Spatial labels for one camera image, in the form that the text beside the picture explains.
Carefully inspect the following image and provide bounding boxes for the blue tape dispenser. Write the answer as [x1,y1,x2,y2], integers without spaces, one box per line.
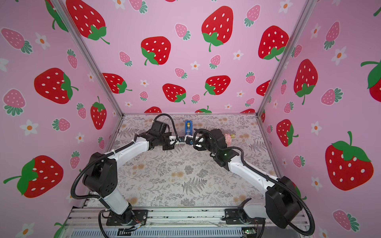
[185,120,193,136]

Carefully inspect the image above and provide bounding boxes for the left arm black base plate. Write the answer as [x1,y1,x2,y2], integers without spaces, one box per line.
[106,209,148,227]

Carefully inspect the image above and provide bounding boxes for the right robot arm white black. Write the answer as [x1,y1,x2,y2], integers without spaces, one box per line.
[192,129,316,236]

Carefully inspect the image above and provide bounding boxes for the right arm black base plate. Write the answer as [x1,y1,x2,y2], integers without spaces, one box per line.
[221,208,266,225]

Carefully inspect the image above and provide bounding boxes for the left aluminium corner post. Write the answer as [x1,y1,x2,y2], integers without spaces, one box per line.
[52,0,124,118]

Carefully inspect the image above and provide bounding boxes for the pink flower bouquet green stems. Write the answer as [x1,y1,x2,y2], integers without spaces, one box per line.
[224,133,235,147]

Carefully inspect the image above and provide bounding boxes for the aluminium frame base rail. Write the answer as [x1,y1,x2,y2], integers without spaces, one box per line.
[58,206,313,238]

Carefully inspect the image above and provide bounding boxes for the aluminium corner post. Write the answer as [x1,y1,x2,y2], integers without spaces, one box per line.
[52,0,124,118]
[256,0,317,119]

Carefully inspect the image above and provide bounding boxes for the right aluminium corner post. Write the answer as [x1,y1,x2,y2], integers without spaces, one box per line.
[256,0,317,119]

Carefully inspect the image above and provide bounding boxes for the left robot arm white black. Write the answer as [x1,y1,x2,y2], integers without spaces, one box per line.
[70,121,184,225]

